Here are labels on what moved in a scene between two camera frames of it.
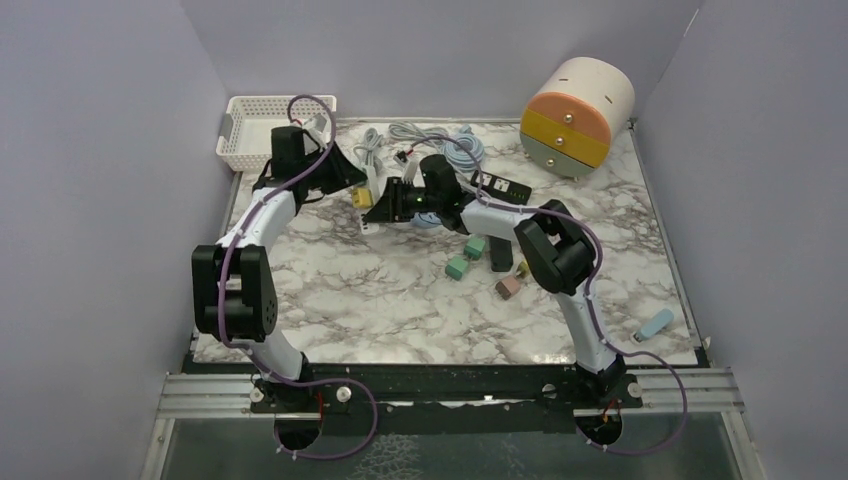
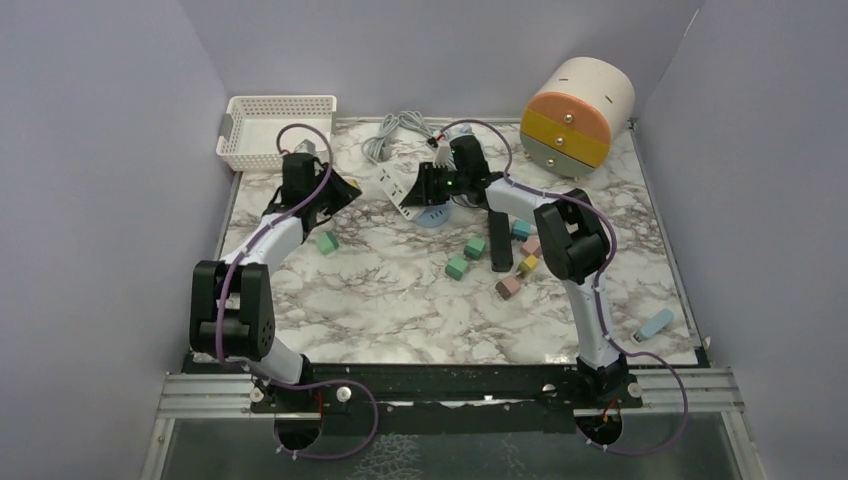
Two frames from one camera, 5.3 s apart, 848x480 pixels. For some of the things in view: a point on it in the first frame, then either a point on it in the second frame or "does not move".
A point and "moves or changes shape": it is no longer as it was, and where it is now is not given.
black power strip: [501, 256] does not move
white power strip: [372, 184] moves or changes shape
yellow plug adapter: [523, 270] does not move
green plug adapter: [474, 247] does not move
